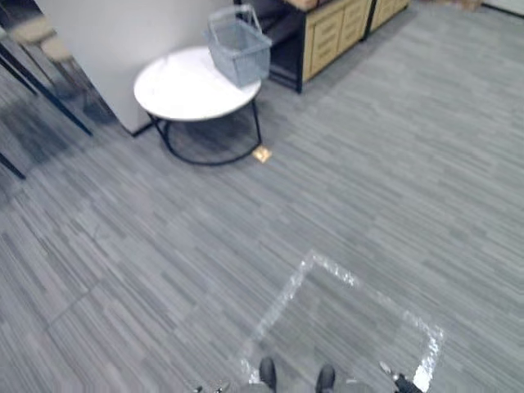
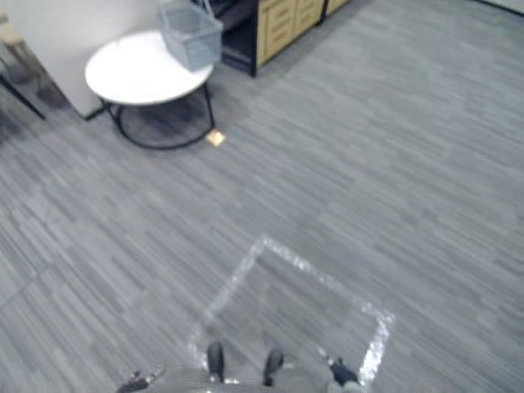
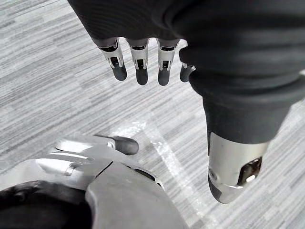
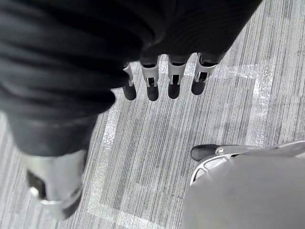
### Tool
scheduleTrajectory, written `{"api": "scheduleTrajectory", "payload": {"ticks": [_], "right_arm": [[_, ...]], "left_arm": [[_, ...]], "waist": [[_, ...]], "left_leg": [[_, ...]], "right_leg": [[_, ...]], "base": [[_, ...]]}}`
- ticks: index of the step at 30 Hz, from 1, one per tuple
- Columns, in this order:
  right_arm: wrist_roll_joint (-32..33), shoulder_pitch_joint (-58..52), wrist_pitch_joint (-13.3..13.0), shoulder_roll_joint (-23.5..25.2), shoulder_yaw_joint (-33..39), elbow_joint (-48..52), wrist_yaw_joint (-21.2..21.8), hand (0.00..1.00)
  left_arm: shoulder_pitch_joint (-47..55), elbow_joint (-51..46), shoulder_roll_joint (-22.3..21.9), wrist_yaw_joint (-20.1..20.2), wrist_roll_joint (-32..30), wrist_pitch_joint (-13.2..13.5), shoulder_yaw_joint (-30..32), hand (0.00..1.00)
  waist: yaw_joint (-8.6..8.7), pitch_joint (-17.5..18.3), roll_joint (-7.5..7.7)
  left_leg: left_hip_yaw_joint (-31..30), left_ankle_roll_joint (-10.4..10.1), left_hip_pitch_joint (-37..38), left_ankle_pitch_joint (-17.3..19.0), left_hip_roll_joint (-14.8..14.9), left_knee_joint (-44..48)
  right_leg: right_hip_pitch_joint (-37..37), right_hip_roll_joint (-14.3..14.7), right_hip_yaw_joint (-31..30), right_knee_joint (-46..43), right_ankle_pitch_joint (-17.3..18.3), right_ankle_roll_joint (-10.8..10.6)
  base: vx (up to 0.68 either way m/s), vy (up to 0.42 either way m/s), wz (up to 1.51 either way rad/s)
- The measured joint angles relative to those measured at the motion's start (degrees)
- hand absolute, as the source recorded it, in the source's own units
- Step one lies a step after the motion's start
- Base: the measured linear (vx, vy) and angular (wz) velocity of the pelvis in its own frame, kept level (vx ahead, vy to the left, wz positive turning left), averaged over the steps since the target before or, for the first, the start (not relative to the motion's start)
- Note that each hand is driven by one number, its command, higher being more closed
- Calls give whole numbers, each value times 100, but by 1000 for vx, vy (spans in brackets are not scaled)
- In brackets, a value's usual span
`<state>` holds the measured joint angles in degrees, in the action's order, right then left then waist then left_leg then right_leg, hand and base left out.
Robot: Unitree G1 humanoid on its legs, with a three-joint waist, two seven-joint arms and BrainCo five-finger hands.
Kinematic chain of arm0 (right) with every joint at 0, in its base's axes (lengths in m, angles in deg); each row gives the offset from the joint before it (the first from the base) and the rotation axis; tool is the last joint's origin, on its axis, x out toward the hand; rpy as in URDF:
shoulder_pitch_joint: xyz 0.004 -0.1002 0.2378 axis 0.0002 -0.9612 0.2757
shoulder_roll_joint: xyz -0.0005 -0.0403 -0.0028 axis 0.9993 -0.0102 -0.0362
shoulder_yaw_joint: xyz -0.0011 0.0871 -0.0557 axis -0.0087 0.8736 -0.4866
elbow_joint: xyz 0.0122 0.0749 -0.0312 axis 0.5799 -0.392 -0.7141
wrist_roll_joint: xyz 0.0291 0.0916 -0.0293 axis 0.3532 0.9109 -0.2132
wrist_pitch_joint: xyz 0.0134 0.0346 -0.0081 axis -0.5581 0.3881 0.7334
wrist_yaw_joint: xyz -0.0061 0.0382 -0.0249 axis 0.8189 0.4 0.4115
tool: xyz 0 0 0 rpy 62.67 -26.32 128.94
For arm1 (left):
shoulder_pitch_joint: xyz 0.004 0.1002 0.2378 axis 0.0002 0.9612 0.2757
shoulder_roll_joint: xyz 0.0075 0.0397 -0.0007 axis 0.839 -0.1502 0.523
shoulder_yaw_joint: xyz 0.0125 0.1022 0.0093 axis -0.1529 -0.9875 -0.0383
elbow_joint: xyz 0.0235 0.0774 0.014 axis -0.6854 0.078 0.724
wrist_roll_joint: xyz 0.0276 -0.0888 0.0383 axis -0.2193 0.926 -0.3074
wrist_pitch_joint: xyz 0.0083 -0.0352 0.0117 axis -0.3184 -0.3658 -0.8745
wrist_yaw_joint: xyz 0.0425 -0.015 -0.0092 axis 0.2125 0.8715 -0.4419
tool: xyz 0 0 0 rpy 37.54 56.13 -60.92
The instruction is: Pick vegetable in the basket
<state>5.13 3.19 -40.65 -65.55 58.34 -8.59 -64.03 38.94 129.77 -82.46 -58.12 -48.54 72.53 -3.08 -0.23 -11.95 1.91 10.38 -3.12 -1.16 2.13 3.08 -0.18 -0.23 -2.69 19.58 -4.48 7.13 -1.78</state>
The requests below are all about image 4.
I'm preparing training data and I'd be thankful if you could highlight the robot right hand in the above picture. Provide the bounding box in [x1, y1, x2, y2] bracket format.
[0, 0, 263, 221]

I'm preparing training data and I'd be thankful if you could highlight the clear floor tape marking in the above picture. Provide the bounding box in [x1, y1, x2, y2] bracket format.
[87, 61, 275, 229]

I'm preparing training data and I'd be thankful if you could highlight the dark robot foot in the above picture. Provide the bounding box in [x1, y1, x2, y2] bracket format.
[191, 144, 239, 161]

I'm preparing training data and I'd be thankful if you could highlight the silver robot leg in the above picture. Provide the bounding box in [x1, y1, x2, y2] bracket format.
[183, 140, 305, 229]

